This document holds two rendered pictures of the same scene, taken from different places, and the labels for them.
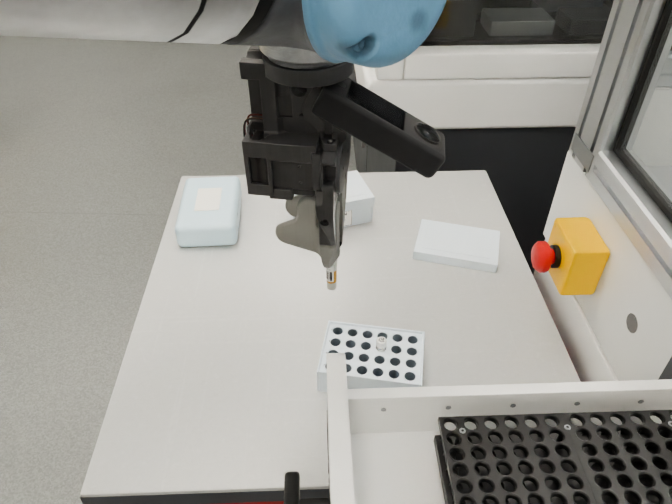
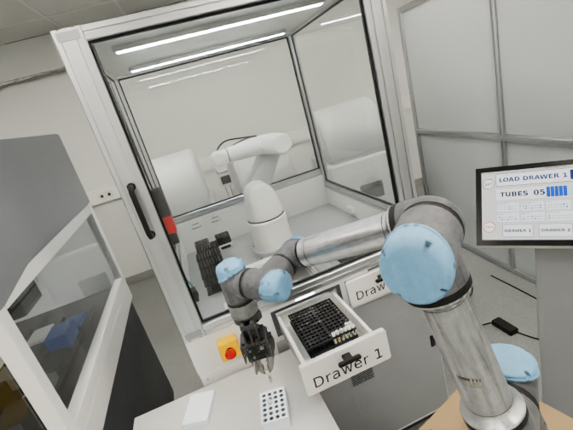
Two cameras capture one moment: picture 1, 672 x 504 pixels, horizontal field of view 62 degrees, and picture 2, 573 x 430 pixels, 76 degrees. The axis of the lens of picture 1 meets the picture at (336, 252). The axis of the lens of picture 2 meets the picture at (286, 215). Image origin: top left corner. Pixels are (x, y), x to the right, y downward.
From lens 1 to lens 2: 1.04 m
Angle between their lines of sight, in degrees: 86
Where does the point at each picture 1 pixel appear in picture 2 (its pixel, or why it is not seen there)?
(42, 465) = not seen: outside the picture
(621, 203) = (223, 322)
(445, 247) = (203, 409)
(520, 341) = (251, 377)
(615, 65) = (185, 306)
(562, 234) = (226, 344)
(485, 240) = (198, 397)
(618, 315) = not seen: hidden behind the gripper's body
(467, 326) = (246, 392)
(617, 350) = not seen: hidden behind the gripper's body
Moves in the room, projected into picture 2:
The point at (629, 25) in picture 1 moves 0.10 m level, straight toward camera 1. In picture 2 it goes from (181, 295) to (206, 292)
